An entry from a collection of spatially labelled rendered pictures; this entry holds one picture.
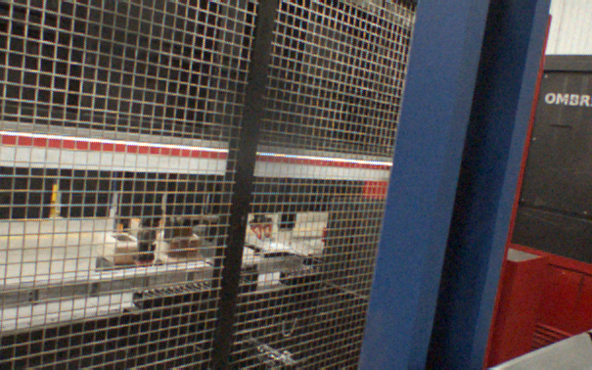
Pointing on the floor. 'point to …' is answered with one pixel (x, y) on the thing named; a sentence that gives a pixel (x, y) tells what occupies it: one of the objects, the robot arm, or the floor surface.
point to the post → (240, 208)
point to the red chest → (518, 305)
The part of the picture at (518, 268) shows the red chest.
